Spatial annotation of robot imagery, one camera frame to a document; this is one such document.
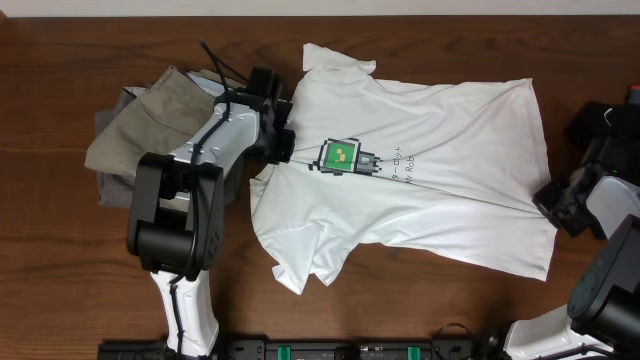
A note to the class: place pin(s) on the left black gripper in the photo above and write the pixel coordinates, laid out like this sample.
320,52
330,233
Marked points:
284,155

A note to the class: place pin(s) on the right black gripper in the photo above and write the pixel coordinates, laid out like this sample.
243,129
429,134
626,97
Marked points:
543,199

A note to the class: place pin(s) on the white printed t-shirt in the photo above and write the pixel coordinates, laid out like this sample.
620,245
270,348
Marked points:
450,169

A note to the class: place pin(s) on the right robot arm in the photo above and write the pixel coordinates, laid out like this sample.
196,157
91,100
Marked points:
601,317

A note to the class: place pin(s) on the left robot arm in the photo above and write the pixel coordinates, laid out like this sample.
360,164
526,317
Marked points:
177,211

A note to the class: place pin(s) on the black clothes pile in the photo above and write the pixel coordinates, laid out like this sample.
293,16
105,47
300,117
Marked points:
608,135

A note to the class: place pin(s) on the folded khaki pants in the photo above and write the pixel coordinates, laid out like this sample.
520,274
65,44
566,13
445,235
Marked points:
159,119

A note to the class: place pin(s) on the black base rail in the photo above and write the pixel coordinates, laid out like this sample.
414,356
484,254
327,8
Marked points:
451,349

